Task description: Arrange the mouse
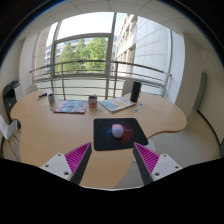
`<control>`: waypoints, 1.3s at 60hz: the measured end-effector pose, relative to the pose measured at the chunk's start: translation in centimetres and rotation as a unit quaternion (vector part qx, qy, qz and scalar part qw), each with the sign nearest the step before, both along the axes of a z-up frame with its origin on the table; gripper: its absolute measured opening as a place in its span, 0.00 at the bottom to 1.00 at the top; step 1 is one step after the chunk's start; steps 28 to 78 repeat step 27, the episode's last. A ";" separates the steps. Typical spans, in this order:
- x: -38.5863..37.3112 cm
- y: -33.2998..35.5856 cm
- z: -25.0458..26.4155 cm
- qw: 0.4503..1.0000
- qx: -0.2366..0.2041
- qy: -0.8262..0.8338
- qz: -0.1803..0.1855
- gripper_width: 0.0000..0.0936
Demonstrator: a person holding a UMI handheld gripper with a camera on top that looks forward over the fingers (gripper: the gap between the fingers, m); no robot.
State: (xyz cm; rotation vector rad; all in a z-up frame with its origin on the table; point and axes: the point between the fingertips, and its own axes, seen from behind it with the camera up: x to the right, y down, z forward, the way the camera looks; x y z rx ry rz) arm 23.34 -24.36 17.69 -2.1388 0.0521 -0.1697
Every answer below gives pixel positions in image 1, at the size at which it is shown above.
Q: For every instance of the mug with small plant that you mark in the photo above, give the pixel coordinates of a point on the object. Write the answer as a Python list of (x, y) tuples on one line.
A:
[(92, 101)]

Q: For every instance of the white chair with wooden legs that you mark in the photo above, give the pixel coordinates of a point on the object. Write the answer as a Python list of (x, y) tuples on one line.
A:
[(8, 130)]

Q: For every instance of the black office printer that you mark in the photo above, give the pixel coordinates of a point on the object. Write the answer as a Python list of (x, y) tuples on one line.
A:
[(10, 95)]

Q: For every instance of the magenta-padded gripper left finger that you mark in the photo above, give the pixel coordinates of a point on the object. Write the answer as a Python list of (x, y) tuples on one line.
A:
[(60, 166)]

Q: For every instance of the dark blue stapler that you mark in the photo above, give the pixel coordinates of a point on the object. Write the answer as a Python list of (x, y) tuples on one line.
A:
[(42, 96)]

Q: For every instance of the metal balcony railing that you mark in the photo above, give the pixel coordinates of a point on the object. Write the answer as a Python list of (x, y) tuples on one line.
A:
[(100, 63)]

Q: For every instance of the black mouse pad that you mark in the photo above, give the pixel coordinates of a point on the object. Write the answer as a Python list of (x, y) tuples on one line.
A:
[(106, 140)]

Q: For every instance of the black cylindrical speaker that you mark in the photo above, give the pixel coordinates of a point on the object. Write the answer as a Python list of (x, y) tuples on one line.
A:
[(135, 91)]

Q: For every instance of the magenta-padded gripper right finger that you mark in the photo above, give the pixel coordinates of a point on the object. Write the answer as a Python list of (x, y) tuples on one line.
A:
[(164, 165)]

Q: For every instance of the light blue open book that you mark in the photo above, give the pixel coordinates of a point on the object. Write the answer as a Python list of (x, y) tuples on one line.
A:
[(117, 104)]

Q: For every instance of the pink and lilac computer mouse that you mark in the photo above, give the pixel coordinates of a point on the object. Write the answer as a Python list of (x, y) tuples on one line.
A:
[(117, 130)]

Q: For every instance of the red-edged magazine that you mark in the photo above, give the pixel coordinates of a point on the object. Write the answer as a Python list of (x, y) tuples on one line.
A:
[(70, 106)]

